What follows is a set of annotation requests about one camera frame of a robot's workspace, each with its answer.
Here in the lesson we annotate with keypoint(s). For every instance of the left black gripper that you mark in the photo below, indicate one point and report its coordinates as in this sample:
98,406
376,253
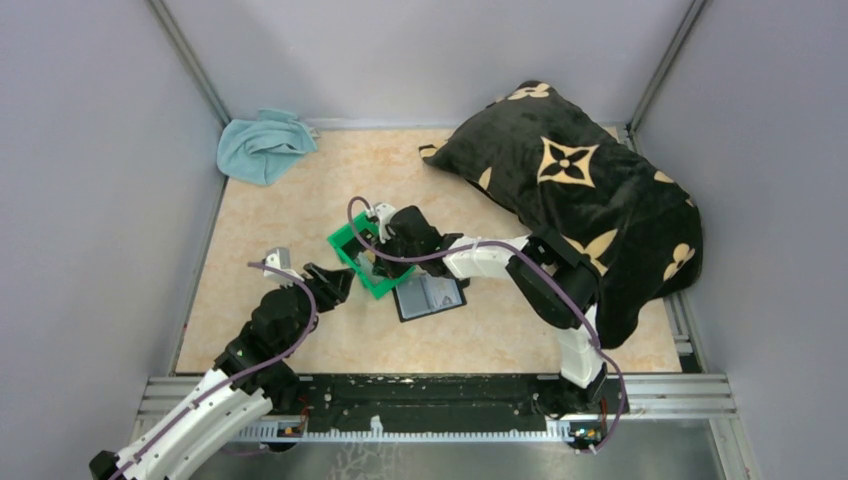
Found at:
318,285

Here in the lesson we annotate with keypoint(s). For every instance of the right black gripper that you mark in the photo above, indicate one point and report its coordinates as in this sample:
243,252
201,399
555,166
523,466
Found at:
385,250

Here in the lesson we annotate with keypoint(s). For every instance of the green plastic bin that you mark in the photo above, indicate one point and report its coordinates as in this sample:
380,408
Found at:
346,246

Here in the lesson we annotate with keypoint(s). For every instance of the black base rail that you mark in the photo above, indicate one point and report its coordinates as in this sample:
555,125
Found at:
492,403

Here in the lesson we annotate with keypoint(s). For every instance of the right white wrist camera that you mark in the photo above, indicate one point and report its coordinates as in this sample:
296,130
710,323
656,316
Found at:
380,215

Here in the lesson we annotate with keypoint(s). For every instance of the black card holder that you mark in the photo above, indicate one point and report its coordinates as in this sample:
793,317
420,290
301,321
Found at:
422,295

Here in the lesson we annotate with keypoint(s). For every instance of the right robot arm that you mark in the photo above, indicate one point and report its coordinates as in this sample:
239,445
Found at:
559,283

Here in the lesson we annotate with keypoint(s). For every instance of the light blue cloth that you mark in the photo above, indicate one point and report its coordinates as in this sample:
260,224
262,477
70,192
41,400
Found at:
260,151

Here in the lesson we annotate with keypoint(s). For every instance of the white gold VIP card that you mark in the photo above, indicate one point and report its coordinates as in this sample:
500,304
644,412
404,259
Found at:
443,294

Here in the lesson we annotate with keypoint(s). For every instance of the grey VIP card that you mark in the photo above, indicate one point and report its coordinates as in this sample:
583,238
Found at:
366,261

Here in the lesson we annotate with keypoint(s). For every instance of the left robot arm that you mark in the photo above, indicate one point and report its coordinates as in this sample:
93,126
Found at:
248,380

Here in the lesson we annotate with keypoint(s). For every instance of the black floral pillow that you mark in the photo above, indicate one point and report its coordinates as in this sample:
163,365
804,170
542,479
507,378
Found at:
542,158

